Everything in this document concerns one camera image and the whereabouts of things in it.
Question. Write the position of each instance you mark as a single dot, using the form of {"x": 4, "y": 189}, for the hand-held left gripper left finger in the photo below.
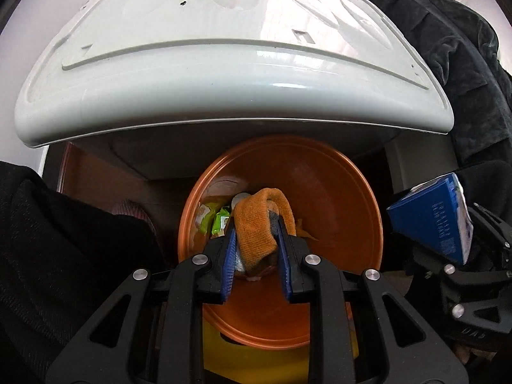
{"x": 228, "y": 264}

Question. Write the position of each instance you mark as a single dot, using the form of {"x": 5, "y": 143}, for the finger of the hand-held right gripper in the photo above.
{"x": 476, "y": 284}
{"x": 490, "y": 224}

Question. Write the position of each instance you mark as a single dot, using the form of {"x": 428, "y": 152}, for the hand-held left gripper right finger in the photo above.
{"x": 284, "y": 264}

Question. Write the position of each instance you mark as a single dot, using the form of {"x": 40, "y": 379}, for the orange knit cloth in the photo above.
{"x": 256, "y": 228}

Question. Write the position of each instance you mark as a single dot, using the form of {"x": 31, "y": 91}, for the blue and white carton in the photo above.
{"x": 428, "y": 220}

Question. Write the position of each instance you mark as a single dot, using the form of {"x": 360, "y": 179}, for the orange plastic basin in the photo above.
{"x": 328, "y": 192}

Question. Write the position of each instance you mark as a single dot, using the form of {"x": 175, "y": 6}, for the green snack wrapper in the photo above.
{"x": 220, "y": 222}

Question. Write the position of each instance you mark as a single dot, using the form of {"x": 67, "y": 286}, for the green snack packets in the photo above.
{"x": 204, "y": 218}

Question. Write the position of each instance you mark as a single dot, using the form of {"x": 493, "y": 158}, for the yellow container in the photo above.
{"x": 256, "y": 362}

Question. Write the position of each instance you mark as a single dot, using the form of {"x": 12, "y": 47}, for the pink striped slipper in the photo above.
{"x": 132, "y": 212}

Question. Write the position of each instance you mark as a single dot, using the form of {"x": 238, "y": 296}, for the person's dark trousers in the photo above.
{"x": 60, "y": 248}

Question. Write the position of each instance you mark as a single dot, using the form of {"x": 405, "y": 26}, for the dark bed blanket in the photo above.
{"x": 440, "y": 48}

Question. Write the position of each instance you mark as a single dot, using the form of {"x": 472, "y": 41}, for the white plastic storage box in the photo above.
{"x": 200, "y": 48}

